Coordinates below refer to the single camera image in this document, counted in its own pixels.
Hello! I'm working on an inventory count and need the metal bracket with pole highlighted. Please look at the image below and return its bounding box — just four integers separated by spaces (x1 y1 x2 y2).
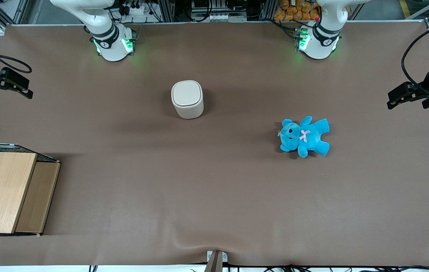
204 250 229 272

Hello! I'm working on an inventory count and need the dark wooden board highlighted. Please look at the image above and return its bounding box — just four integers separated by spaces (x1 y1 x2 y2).
15 162 61 233

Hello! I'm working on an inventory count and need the orange plush toy pile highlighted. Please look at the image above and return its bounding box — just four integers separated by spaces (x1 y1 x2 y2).
273 0 321 22

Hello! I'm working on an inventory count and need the white trash can body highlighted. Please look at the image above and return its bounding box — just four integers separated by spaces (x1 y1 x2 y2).
172 96 204 120

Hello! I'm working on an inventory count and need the light wooden board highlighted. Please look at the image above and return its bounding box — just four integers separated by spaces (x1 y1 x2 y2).
0 152 38 234

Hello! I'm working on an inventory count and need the brown table mat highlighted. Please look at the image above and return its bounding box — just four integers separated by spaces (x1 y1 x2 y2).
0 21 429 267

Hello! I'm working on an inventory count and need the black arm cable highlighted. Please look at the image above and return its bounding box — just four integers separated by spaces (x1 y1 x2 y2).
401 19 429 96
0 34 33 74

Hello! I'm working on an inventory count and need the white power strip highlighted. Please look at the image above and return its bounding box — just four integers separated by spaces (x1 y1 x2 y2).
192 12 247 22

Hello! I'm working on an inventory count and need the small electronics board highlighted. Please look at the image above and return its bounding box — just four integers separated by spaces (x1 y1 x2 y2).
294 27 310 53

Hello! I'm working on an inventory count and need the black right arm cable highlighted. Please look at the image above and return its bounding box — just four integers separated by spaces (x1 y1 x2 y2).
0 34 33 74

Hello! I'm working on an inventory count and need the blue teddy bear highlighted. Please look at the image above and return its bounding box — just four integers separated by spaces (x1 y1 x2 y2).
278 116 330 158

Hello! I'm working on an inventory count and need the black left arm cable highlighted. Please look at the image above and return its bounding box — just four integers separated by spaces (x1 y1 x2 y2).
401 19 429 96

